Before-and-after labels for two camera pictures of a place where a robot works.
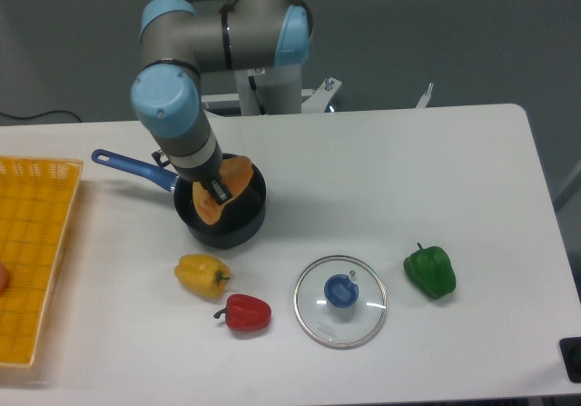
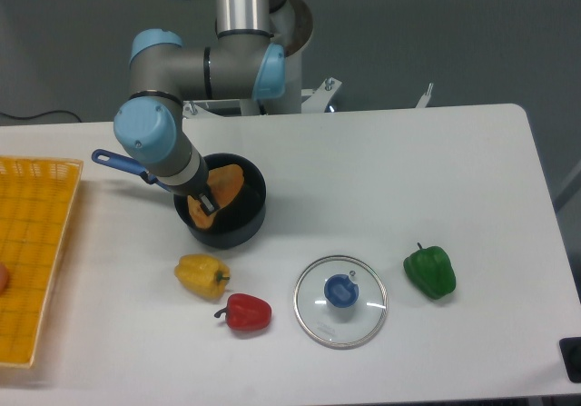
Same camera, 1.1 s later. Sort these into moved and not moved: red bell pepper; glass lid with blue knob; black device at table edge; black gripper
Moved: black gripper
Not moved: red bell pepper; glass lid with blue knob; black device at table edge
